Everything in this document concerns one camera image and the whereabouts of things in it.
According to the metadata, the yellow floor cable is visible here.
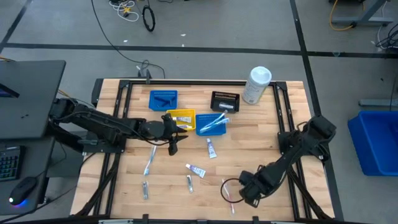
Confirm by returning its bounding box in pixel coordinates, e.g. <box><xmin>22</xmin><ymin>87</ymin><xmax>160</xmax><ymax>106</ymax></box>
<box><xmin>329</xmin><ymin>0</ymin><xmax>364</xmax><ymax>32</ymax></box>

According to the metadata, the desk monitor with lit screen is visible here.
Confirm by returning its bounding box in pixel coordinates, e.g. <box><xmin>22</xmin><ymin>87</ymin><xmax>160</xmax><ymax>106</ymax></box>
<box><xmin>0</xmin><ymin>82</ymin><xmax>20</xmax><ymax>99</ymax></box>

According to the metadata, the white wipes canister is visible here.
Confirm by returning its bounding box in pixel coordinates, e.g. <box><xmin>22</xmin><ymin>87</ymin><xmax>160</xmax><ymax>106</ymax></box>
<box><xmin>241</xmin><ymin>66</ymin><xmax>273</xmax><ymax>105</ymax></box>

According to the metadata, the black floor cable bundle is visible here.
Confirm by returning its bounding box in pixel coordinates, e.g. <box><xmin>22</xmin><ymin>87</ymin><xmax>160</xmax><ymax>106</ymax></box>
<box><xmin>375</xmin><ymin>23</ymin><xmax>398</xmax><ymax>50</ymax></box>

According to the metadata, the black plastic basket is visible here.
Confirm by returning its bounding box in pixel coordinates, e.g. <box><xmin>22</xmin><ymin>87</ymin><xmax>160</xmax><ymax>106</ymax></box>
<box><xmin>210</xmin><ymin>91</ymin><xmax>241</xmax><ymax>114</ymax></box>

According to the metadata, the black coiled floor cable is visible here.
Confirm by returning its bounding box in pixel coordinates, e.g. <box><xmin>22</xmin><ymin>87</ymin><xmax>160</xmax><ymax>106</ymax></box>
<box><xmin>142</xmin><ymin>5</ymin><xmax>156</xmax><ymax>33</ymax></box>

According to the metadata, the blue plastic basket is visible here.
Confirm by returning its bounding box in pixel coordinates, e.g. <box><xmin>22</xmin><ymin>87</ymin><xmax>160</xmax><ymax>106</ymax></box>
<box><xmin>149</xmin><ymin>90</ymin><xmax>179</xmax><ymax>112</ymax></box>
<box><xmin>195</xmin><ymin>113</ymin><xmax>227</xmax><ymax>137</ymax></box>

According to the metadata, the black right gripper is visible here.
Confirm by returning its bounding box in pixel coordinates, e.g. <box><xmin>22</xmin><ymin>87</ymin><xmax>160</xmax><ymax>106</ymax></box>
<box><xmin>238</xmin><ymin>166</ymin><xmax>272</xmax><ymax>208</ymax></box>

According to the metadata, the black computer desk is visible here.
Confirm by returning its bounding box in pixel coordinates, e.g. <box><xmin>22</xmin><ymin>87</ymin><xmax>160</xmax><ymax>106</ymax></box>
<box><xmin>0</xmin><ymin>60</ymin><xmax>67</xmax><ymax>215</ymax></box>

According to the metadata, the black computer mouse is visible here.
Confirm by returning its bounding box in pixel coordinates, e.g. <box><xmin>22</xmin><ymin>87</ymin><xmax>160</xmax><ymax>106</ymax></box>
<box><xmin>8</xmin><ymin>176</ymin><xmax>38</xmax><ymax>207</ymax></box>

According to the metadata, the black aluminium table frame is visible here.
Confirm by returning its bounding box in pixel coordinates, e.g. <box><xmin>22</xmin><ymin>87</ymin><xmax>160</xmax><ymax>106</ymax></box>
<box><xmin>71</xmin><ymin>77</ymin><xmax>345</xmax><ymax>224</ymax></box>

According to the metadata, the grey metal stand base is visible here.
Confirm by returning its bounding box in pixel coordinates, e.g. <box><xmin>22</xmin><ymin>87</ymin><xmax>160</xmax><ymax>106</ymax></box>
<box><xmin>331</xmin><ymin>0</ymin><xmax>395</xmax><ymax>28</ymax></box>

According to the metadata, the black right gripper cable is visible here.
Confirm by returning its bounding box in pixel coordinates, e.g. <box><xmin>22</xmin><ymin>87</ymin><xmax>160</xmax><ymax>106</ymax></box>
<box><xmin>220</xmin><ymin>177</ymin><xmax>249</xmax><ymax>205</ymax></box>

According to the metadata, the white floor cable bundle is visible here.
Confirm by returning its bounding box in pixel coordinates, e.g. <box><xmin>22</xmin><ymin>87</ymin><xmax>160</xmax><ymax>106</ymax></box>
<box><xmin>108</xmin><ymin>0</ymin><xmax>140</xmax><ymax>23</ymax></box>

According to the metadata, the yellow plastic basket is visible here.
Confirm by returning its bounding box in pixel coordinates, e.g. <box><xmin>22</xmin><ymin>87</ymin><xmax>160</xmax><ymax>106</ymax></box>
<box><xmin>166</xmin><ymin>108</ymin><xmax>197</xmax><ymax>131</ymax></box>

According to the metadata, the backlit black keyboard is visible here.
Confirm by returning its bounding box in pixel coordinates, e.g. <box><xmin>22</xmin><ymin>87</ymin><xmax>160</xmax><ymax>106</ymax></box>
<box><xmin>0</xmin><ymin>145</ymin><xmax>22</xmax><ymax>182</ymax></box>

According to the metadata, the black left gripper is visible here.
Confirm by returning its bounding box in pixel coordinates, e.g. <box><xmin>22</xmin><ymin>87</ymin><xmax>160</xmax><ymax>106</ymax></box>
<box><xmin>139</xmin><ymin>113</ymin><xmax>190</xmax><ymax>156</ymax></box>

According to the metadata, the red toothbrush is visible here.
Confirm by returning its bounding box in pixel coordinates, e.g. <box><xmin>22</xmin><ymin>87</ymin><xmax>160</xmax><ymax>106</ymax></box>
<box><xmin>221</xmin><ymin>178</ymin><xmax>236</xmax><ymax>215</ymax></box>

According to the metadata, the grey metal stand foot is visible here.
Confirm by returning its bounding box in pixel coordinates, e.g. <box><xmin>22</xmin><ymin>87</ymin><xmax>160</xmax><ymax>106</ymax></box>
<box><xmin>358</xmin><ymin>98</ymin><xmax>398</xmax><ymax>108</ymax></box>

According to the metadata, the long black floor cable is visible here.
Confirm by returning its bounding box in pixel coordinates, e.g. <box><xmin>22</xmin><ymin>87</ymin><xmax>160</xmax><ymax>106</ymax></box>
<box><xmin>90</xmin><ymin>0</ymin><xmax>167</xmax><ymax>79</ymax></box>

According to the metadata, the large blue plastic bin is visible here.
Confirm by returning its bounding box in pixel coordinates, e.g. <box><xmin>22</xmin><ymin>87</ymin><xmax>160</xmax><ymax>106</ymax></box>
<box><xmin>347</xmin><ymin>110</ymin><xmax>398</xmax><ymax>177</ymax></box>

